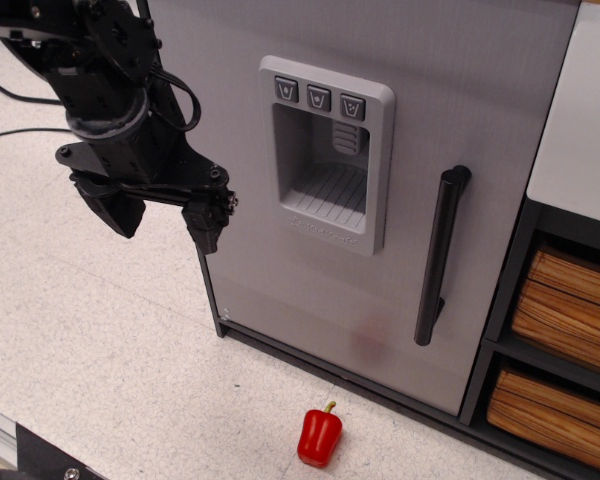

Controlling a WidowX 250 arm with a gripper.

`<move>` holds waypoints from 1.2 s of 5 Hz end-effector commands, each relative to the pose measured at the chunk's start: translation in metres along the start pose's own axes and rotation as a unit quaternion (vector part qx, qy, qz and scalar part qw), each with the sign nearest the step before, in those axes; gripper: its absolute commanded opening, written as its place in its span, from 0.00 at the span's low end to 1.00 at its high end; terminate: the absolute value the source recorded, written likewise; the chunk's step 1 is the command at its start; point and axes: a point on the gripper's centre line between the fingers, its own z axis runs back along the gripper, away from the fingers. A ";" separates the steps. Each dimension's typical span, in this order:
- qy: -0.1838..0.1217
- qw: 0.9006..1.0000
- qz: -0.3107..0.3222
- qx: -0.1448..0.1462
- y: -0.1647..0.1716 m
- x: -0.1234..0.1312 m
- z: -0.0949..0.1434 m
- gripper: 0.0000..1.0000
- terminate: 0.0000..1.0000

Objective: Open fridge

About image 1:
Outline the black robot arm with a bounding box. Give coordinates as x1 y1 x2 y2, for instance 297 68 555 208
0 1 237 255

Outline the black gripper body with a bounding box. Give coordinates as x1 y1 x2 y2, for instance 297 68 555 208
56 115 236 218

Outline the wooden drawer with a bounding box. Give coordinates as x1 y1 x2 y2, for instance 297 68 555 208
512 245 600 373
486 369 600 470

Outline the upper black floor cable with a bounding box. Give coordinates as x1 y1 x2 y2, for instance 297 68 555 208
0 74 64 106

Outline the white counter block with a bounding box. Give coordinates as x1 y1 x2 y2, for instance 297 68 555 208
527 1 600 221

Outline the dark grey fridge cabinet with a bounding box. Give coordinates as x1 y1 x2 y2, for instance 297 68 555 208
135 0 600 480

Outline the grey ice dispenser panel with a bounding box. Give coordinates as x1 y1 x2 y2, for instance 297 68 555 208
259 55 396 256

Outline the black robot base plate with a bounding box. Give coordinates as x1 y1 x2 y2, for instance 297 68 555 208
16 423 104 480

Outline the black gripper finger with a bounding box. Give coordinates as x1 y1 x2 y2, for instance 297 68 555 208
75 182 145 238
182 202 228 255

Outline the grey toy fridge door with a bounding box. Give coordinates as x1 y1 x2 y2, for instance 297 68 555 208
150 1 579 416

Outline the upper wooden drawer front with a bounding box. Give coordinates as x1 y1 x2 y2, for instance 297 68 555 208
512 245 600 373

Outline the lower wooden drawer front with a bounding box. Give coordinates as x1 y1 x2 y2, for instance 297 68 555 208
486 369 600 470

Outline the black fridge door handle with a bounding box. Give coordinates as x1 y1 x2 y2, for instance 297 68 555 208
414 165 472 346

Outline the red bell pepper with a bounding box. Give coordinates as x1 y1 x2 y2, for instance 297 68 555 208
297 401 343 468

